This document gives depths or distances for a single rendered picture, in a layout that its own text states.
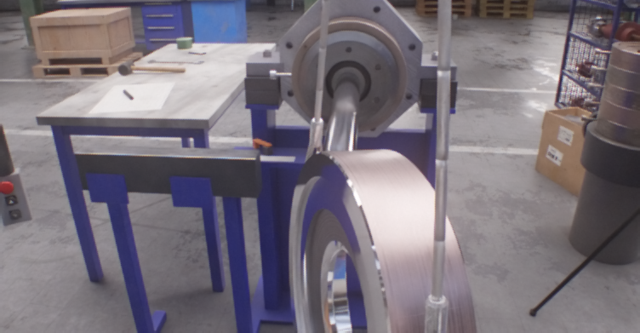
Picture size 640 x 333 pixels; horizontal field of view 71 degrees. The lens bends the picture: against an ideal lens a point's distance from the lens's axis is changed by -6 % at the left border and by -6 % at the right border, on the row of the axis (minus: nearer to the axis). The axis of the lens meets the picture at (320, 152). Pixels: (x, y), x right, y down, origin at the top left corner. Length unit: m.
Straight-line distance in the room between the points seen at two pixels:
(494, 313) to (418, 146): 0.86
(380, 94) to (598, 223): 1.57
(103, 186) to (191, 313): 0.80
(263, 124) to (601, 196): 1.72
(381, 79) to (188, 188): 0.71
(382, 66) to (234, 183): 0.59
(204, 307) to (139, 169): 0.86
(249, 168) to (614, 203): 1.83
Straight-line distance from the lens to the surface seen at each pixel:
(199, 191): 1.59
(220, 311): 2.25
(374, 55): 1.48
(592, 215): 2.74
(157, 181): 1.64
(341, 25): 1.50
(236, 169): 1.53
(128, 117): 2.01
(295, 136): 1.87
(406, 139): 1.86
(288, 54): 1.65
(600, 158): 2.58
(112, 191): 1.72
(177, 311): 2.29
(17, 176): 1.25
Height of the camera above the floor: 1.48
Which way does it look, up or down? 24 degrees down
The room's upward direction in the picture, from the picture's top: straight up
